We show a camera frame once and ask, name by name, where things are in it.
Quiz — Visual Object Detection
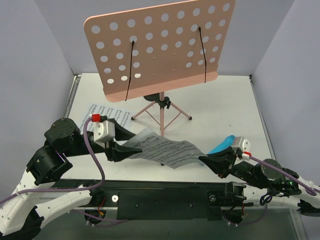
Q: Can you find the blue plastic tube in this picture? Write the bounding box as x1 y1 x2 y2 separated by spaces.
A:
208 135 236 154

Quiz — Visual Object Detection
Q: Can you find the pink music stand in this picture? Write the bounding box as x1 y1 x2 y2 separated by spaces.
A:
83 0 237 137

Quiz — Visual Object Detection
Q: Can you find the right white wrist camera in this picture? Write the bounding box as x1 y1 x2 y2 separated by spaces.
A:
231 136 251 161

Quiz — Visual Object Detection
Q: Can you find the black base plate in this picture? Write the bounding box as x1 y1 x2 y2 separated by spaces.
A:
54 179 253 222

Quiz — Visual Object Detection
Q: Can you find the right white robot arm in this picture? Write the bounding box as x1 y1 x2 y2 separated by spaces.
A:
198 146 320 217

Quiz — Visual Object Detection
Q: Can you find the sheet music page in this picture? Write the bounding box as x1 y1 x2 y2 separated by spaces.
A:
123 128 206 169
75 103 134 131

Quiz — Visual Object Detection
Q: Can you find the aluminium rail frame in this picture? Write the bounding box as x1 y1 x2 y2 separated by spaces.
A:
21 73 310 240

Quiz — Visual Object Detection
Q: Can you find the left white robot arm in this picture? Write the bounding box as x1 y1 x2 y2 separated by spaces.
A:
0 114 141 240

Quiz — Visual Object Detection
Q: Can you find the black microphone stand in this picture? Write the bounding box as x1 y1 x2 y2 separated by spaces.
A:
143 93 160 102

